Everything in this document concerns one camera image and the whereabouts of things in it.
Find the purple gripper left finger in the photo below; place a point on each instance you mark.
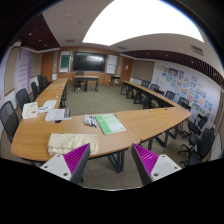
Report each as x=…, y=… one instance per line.
x=69, y=166

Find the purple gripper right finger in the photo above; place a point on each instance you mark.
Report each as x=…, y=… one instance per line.
x=152, y=167

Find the cream knitted towel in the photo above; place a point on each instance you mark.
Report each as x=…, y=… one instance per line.
x=64, y=143

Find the bundle of markers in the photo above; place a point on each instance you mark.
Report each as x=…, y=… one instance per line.
x=90, y=120

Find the white book with photo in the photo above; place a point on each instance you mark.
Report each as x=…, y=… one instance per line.
x=58, y=114

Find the black office chair near right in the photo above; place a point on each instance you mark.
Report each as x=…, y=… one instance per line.
x=201, y=147

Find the black office chair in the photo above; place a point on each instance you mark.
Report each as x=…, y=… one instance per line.
x=9, y=119
x=201, y=147
x=22, y=97

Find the green booklet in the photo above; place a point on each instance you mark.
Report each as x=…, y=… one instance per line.
x=109, y=124

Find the white papers on table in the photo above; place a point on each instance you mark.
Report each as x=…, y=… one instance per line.
x=48, y=105

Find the right row wooden table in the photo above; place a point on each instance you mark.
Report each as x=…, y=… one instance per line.
x=136, y=91

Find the row wooden table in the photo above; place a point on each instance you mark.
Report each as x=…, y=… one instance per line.
x=55, y=91
x=136, y=91

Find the white paper box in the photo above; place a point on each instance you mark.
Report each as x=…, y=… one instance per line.
x=30, y=110

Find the left row wooden table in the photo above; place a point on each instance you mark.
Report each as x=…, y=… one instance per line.
x=55, y=91

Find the black office chair near left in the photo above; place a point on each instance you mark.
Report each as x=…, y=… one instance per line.
x=9, y=119

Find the small desk at front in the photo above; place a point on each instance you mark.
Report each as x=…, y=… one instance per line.
x=88, y=79

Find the black chair behind front desk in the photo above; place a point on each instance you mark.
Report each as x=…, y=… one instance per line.
x=78, y=79

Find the white whiteboard right of screen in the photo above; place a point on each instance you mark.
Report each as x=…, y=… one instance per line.
x=111, y=64

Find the green whiteboard left of screen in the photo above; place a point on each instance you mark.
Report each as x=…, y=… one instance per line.
x=65, y=62

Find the colourful wall posters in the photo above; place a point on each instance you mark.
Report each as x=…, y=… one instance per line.
x=196, y=89

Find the purple banner on wall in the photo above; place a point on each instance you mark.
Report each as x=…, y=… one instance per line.
x=22, y=72

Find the black wall display screen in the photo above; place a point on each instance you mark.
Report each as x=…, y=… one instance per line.
x=86, y=61

